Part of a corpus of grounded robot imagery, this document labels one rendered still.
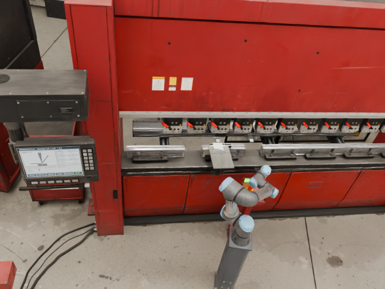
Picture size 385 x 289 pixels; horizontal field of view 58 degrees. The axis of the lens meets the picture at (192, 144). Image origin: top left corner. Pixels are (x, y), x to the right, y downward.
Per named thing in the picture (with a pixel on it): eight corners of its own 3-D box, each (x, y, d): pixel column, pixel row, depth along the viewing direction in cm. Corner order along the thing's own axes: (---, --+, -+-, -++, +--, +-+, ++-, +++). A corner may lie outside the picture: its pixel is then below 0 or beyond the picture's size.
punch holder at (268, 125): (255, 133, 299) (260, 118, 288) (253, 127, 305) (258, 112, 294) (272, 133, 302) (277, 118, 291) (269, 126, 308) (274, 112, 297)
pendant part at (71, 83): (20, 197, 235) (-19, 94, 177) (26, 170, 252) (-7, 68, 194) (97, 192, 245) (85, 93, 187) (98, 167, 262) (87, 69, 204)
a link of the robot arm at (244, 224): (244, 241, 256) (248, 230, 246) (231, 229, 262) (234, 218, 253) (254, 231, 263) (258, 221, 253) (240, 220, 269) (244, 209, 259)
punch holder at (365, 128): (361, 132, 316) (369, 118, 305) (356, 126, 322) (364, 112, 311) (376, 132, 318) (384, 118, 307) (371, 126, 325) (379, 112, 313)
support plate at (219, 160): (213, 168, 289) (213, 168, 288) (208, 147, 307) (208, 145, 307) (234, 168, 292) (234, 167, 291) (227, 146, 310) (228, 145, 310)
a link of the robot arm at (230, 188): (234, 229, 263) (234, 197, 218) (219, 217, 270) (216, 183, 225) (243, 218, 267) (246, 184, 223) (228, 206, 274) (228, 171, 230)
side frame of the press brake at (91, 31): (97, 236, 342) (63, 3, 184) (102, 171, 402) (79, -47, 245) (123, 235, 346) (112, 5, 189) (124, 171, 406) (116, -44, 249)
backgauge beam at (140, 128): (132, 137, 321) (132, 129, 314) (132, 128, 331) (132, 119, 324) (358, 136, 359) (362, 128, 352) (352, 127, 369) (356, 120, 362)
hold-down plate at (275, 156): (265, 160, 320) (266, 157, 318) (263, 156, 323) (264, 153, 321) (295, 159, 325) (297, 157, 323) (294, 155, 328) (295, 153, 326)
